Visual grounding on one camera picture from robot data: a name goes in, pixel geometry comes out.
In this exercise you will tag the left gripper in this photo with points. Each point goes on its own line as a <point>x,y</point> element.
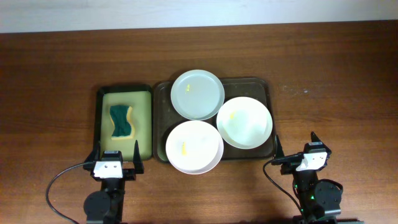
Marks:
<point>129,174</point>

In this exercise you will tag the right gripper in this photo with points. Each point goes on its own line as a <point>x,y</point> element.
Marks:
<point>290,167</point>

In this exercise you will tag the green yellow scrub sponge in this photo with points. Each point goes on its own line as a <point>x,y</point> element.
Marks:
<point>122,122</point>

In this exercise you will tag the pale green plate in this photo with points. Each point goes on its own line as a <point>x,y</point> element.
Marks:
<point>244,122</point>

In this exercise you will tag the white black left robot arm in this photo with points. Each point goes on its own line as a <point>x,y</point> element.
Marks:
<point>106,205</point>

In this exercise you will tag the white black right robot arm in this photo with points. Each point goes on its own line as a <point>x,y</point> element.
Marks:
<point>318,200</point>

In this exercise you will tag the small black tray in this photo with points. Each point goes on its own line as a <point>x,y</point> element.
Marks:
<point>99,102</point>

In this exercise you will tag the yellow-green foam pad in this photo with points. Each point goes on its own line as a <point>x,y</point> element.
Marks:
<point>141,117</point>

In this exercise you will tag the pale pink plate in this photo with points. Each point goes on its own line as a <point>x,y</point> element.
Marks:
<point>194,147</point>

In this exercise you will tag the pale blue plate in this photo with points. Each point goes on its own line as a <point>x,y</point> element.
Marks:
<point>197,95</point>

